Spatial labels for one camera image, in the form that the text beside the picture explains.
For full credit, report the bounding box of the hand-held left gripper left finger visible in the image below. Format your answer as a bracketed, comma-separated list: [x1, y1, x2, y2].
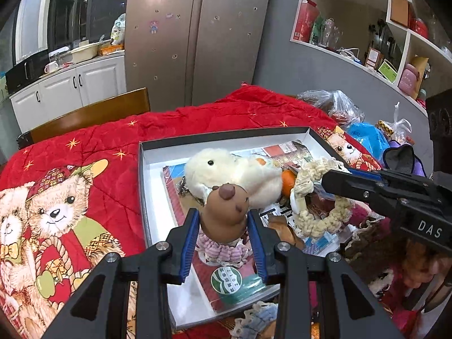
[42, 208, 201, 339]

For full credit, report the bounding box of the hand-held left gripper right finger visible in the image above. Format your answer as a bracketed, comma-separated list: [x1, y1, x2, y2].
[247, 209, 405, 339]

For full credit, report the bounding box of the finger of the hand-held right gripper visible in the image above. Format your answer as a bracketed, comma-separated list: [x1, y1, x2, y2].
[344, 167, 387, 180]
[321, 169, 392, 216]

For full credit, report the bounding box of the brown capybara toy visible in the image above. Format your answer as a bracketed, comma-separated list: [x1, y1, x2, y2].
[199, 182, 251, 246]

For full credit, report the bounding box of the cream knit scrunchie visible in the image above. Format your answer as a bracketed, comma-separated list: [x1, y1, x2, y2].
[290, 159, 354, 239]

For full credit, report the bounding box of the white plush rabbit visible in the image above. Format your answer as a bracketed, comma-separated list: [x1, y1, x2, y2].
[184, 147, 283, 209]

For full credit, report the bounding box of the black-rimmed white box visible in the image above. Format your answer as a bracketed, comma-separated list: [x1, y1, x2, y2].
[138, 126, 350, 331]

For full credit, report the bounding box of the person's right hand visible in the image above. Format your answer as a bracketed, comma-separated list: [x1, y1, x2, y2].
[404, 242, 452, 290]

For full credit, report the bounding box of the brown glossy trinket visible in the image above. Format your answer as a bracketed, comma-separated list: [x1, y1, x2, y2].
[268, 215, 304, 249]

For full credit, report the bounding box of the pink knit scrunchie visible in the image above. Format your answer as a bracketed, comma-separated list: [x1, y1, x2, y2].
[195, 229, 253, 267]

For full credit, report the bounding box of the blue plastic bag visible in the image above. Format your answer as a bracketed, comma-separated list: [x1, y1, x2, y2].
[348, 122, 391, 159]

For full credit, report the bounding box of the white knotted plastic bag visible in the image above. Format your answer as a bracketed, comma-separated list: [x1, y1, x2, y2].
[383, 102, 412, 138]

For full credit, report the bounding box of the orange tangerine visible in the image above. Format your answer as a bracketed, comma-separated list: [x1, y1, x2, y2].
[281, 170, 297, 198]

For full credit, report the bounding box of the blue knit scrunchie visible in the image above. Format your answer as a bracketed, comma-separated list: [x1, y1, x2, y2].
[247, 303, 279, 327]

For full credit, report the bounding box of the printed brochure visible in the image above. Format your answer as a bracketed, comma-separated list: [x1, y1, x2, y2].
[247, 141, 340, 255]

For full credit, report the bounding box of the clear plastic bag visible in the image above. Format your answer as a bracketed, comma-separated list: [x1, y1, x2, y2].
[297, 90, 364, 126]

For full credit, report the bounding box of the red printed blanket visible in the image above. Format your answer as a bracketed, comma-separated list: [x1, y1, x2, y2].
[0, 85, 389, 339]

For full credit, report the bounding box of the green card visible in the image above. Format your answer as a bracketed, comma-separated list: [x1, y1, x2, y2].
[378, 60, 398, 82]

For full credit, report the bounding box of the clear glass jar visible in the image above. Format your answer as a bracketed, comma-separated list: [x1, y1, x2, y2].
[320, 18, 341, 46]

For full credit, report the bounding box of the green packet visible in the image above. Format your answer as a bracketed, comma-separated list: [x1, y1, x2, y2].
[311, 14, 325, 45]

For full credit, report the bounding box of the wooden chair back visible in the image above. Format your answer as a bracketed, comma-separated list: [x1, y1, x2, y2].
[18, 88, 151, 149]

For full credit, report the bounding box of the red box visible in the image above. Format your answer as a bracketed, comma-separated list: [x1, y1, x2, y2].
[294, 0, 318, 43]

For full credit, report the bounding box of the brown cardboard box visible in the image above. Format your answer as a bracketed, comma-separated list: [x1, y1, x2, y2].
[390, 0, 410, 25]

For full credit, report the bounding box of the white shelf unit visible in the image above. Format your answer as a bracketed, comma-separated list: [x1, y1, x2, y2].
[290, 0, 452, 114]

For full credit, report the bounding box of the white kitchen cabinet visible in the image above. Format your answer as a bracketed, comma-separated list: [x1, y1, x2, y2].
[10, 55, 127, 133]

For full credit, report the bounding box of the silver refrigerator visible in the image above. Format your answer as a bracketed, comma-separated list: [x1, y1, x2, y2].
[125, 0, 274, 112]

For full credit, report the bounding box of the cream basin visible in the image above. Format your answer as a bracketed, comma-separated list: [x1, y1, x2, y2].
[71, 44, 99, 60]

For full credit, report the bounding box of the patterned plastic bag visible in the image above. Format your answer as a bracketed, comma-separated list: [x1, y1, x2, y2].
[110, 13, 127, 46]

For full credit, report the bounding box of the black microwave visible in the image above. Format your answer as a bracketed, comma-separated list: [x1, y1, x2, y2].
[5, 47, 50, 94]

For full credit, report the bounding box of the dark glass wall cabinet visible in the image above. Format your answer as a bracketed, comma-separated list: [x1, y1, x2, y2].
[14, 0, 133, 66]

